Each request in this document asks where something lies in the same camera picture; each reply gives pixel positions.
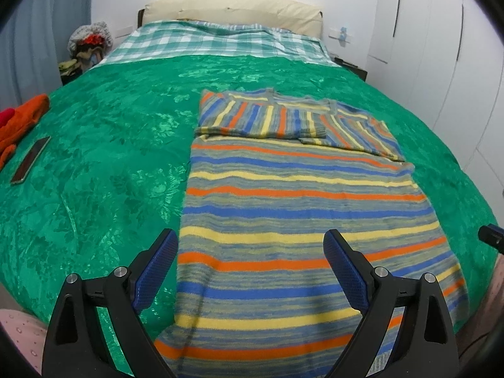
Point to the green floral blanket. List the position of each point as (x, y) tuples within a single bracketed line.
[(110, 134)]

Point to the dark nightstand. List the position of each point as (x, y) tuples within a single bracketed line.
[(354, 69)]

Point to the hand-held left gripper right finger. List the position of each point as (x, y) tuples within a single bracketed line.
[(348, 271)]

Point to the grey-blue curtain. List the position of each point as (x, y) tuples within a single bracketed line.
[(35, 39)]

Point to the green checked bedsheet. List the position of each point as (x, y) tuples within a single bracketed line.
[(204, 43)]

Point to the white wardrobe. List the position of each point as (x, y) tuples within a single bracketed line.
[(441, 47)]

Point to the pile of assorted clothes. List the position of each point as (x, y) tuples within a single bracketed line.
[(88, 43)]

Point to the wall socket with blue plug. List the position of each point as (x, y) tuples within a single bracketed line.
[(341, 34)]

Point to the orange knit garment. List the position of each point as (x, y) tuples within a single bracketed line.
[(21, 122)]

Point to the cream padded headboard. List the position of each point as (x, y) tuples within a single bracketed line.
[(236, 10)]

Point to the red garment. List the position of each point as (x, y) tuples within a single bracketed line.
[(4, 117)]

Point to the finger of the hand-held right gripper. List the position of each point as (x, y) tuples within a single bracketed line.
[(492, 236)]

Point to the black smartphone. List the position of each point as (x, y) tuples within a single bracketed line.
[(30, 160)]

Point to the striped knit sweater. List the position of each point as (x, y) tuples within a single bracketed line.
[(299, 212)]

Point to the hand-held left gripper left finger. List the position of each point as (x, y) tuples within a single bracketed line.
[(155, 269)]

